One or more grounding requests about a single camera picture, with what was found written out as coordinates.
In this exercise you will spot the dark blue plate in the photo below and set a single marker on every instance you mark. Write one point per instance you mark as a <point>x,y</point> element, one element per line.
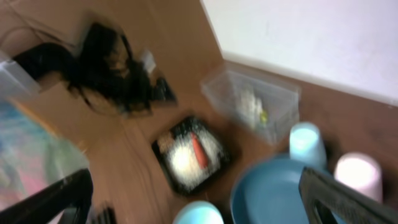
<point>269,193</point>

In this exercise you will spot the black waste tray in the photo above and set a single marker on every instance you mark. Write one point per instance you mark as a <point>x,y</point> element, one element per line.
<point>178,129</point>

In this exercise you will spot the white cup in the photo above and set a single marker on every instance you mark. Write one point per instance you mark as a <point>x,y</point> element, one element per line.
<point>361,173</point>

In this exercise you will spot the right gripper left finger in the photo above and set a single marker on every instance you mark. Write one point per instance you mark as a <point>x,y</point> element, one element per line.
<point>75,190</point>

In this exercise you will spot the light blue bowl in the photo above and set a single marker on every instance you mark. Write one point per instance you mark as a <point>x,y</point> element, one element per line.
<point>199,212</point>

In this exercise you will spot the green foil snack wrapper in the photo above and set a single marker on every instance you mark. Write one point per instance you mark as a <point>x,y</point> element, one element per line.
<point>263,117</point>

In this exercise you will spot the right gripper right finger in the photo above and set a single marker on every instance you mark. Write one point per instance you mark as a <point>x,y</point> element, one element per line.
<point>325,199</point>

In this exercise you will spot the white napkin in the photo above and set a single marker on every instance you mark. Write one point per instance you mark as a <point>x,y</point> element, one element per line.
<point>248,106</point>

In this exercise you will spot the clear plastic bin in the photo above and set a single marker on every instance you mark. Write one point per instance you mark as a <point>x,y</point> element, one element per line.
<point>279,98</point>

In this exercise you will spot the white rice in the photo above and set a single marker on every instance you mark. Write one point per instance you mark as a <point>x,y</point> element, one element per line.
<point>182,164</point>

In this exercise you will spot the light blue cup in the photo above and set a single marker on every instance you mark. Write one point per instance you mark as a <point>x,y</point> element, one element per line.
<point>306,145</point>

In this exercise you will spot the brown textured food piece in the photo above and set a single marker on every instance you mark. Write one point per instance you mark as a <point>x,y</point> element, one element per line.
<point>165,143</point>

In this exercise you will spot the blurred colourful background object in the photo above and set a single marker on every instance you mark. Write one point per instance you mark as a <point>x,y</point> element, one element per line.
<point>31,157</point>

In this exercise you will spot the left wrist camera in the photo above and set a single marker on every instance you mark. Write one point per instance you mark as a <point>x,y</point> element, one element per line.
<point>148,60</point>

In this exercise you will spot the orange carrot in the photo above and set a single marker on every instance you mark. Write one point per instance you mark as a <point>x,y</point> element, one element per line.
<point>199,151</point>

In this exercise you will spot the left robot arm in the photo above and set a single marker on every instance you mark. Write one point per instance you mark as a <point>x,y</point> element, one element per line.
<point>50,57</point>

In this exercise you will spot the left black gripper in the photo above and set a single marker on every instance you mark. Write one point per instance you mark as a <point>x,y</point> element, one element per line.
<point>127,87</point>

